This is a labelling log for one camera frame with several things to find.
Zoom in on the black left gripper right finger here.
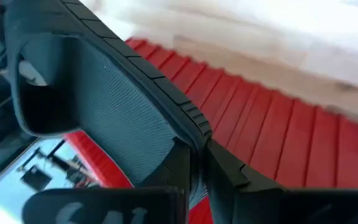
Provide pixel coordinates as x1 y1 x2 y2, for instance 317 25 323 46
203 139 358 224

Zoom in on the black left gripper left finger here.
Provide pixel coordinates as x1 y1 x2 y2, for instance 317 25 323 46
21 186 188 224

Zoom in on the black slide sandal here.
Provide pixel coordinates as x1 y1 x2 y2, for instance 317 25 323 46
3 0 214 209

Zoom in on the red plastic bin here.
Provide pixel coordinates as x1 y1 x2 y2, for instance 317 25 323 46
0 0 358 224

